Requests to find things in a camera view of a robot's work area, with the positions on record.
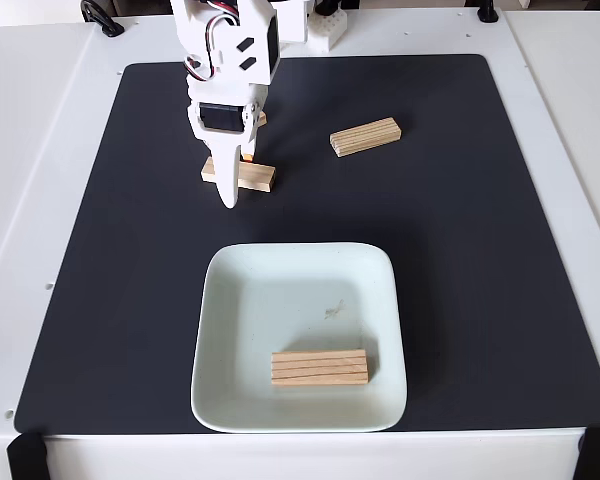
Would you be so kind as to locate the grooved wooden block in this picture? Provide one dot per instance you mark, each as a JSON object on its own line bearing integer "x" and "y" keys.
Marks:
{"x": 263, "y": 119}
{"x": 320, "y": 367}
{"x": 365, "y": 136}

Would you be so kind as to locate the smooth pale wooden block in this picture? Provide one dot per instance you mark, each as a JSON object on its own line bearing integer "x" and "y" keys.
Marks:
{"x": 257, "y": 176}

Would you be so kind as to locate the pale square ceramic plate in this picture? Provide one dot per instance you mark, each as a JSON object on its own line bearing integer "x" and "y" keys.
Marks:
{"x": 280, "y": 300}

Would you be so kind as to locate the black table mat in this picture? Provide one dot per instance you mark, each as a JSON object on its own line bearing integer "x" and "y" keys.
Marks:
{"x": 130, "y": 250}

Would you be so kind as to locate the black table clamp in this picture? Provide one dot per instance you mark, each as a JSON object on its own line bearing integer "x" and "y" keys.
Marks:
{"x": 487, "y": 11}
{"x": 102, "y": 17}

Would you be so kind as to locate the black base clamp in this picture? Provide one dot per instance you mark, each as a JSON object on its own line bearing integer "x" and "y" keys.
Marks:
{"x": 327, "y": 6}

